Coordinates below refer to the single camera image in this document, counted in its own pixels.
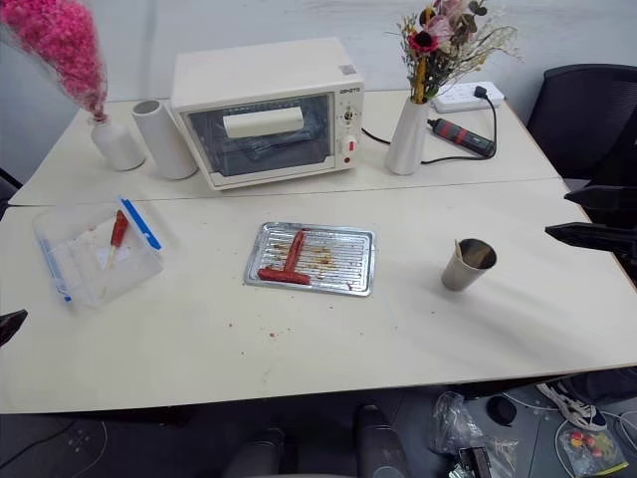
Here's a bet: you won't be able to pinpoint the small black box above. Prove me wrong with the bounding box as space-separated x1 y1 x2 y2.
457 446 495 478

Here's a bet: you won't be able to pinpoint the mixed dried flower bouquet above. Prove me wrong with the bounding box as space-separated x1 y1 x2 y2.
385 0 525 107

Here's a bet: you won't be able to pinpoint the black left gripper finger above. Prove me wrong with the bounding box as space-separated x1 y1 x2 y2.
0 309 30 349

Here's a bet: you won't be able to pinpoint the steel metal cup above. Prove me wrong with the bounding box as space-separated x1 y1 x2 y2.
440 238 499 293

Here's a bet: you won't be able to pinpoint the white power strip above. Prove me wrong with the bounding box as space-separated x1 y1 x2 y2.
430 81 506 114

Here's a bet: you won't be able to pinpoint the white tall tapered vase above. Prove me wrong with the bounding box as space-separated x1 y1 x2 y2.
384 97 430 176

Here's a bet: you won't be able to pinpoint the crumpled clear plastic bag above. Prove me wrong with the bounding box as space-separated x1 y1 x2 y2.
428 390 520 470

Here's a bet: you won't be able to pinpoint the white and black sneaker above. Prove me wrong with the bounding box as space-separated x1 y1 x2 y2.
535 379 609 432

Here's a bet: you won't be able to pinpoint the black plug with cable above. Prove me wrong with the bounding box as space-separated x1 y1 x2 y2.
472 85 500 150

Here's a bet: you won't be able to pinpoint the pink dried flower bunch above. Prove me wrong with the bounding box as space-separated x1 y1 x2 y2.
0 0 108 123

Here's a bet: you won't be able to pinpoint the silver metal baking tray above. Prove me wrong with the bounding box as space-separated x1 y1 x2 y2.
243 221 377 299

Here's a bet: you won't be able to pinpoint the white toaster oven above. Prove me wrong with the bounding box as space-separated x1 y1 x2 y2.
169 37 365 192

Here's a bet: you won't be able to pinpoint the black oven power cable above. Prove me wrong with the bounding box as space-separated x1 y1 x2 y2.
360 127 487 166

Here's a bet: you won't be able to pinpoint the dark rounded shape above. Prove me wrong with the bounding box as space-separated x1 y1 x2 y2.
237 426 286 478
351 403 405 478

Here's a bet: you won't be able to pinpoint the clear bag with colourful items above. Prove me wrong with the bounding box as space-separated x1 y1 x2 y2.
555 421 631 478

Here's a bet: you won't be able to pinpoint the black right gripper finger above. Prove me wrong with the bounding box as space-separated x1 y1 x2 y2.
563 184 637 226
543 222 637 258

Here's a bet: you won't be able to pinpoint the clear plastic box blue clips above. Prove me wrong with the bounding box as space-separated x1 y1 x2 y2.
32 194 166 308

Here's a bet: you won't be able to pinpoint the black and red power meter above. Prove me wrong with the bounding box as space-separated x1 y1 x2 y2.
426 118 497 159

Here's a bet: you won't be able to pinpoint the white cylinder vase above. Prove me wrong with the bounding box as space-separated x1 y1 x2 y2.
131 99 200 181

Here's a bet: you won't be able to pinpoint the black office chair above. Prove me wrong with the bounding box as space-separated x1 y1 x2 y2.
526 63 637 181

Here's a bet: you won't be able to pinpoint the white round bottle vase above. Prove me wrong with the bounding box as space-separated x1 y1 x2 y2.
89 115 147 173

